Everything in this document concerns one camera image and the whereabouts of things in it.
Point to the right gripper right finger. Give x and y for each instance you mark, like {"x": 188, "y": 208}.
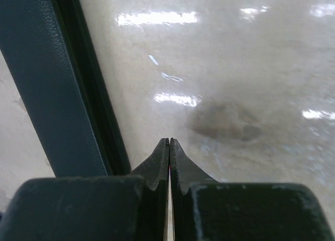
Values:
{"x": 205, "y": 209}

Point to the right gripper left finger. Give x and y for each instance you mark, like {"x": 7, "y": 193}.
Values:
{"x": 131, "y": 207}

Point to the black tool case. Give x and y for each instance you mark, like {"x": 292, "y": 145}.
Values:
{"x": 49, "y": 52}

